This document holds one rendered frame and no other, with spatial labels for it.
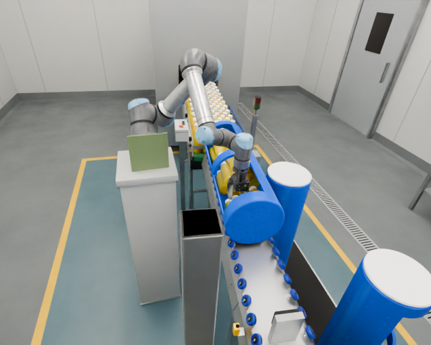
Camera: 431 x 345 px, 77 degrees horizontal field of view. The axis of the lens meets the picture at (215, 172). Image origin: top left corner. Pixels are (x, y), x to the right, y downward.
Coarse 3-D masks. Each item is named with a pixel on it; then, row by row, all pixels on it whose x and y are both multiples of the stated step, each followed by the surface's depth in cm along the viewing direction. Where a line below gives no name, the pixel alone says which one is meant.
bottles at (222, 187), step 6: (210, 150) 191; (210, 156) 188; (216, 156) 182; (216, 180) 165; (222, 180) 160; (252, 180) 156; (222, 186) 155; (258, 186) 159; (222, 192) 158; (234, 192) 160; (240, 192) 160
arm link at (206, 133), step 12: (192, 60) 120; (204, 60) 126; (192, 72) 120; (192, 84) 119; (192, 96) 119; (204, 96) 118; (204, 108) 116; (204, 120) 115; (204, 132) 112; (216, 132) 116; (216, 144) 119
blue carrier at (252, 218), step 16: (224, 128) 192; (208, 160) 177; (224, 160) 153; (256, 160) 154; (256, 176) 136; (256, 192) 123; (272, 192) 129; (240, 208) 120; (256, 208) 122; (272, 208) 123; (224, 224) 126; (240, 224) 125; (256, 224) 127; (272, 224) 128; (240, 240) 131; (256, 240) 133
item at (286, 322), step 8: (280, 312) 93; (288, 312) 94; (296, 312) 93; (272, 320) 96; (280, 320) 90; (288, 320) 91; (296, 320) 92; (272, 328) 95; (280, 328) 93; (288, 328) 94; (296, 328) 95; (272, 336) 95; (280, 336) 96; (288, 336) 97; (296, 336) 98
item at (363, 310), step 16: (352, 288) 124; (368, 288) 112; (352, 304) 123; (368, 304) 114; (384, 304) 108; (400, 304) 104; (336, 320) 137; (352, 320) 124; (368, 320) 116; (384, 320) 111; (336, 336) 137; (352, 336) 126; (368, 336) 119; (384, 336) 115
